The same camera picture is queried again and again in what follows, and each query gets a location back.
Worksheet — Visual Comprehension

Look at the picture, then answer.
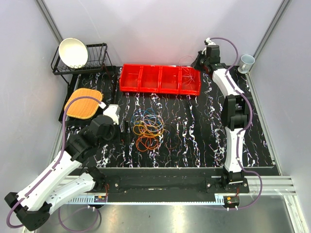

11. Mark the light blue mug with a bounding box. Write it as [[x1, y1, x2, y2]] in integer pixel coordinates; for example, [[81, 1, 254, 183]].
[[238, 54, 256, 74]]

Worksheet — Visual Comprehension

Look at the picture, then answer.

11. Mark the black wire dish rack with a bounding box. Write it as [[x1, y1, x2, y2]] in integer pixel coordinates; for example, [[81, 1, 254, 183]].
[[51, 43, 118, 103]]

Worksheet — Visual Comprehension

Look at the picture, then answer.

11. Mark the pink thin cable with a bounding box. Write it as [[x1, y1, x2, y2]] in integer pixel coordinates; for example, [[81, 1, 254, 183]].
[[179, 55, 198, 85]]

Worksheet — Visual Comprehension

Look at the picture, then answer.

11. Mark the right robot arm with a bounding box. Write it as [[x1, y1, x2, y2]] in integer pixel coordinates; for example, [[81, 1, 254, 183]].
[[191, 42, 252, 193]]

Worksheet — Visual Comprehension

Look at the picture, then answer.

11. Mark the white thin cable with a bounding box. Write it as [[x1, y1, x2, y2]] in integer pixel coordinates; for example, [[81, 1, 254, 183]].
[[142, 114, 165, 131]]

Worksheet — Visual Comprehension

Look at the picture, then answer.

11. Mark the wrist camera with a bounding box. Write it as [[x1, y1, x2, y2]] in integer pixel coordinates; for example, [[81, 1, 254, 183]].
[[202, 37, 216, 53], [99, 102, 121, 125]]

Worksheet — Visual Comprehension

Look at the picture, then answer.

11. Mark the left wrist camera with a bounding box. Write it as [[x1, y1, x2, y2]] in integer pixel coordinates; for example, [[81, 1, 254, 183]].
[[99, 102, 121, 125]]

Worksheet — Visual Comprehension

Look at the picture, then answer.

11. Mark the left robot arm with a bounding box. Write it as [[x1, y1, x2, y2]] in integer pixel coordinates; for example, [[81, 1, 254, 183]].
[[4, 112, 120, 231]]

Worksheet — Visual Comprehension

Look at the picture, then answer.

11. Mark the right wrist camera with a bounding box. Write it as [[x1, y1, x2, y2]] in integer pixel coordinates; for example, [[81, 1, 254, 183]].
[[202, 37, 216, 53]]

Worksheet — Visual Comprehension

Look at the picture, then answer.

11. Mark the woven bamboo tray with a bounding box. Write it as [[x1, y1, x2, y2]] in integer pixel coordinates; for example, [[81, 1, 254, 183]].
[[64, 88, 103, 120]]

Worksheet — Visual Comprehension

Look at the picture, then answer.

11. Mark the red bin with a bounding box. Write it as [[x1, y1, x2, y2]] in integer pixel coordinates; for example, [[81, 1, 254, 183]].
[[119, 64, 141, 92], [179, 67, 201, 96], [159, 66, 180, 95], [140, 65, 161, 93]]

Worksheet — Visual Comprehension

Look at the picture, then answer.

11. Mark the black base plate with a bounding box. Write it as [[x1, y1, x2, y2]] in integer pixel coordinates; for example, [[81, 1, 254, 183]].
[[99, 167, 250, 204]]

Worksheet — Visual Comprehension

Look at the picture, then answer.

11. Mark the yellow orange thin cable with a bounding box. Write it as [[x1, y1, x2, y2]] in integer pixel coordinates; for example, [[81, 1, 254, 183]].
[[132, 120, 165, 139]]

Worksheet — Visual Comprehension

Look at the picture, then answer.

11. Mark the white bowl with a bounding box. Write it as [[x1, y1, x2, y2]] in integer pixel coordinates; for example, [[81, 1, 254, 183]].
[[58, 38, 88, 68]]

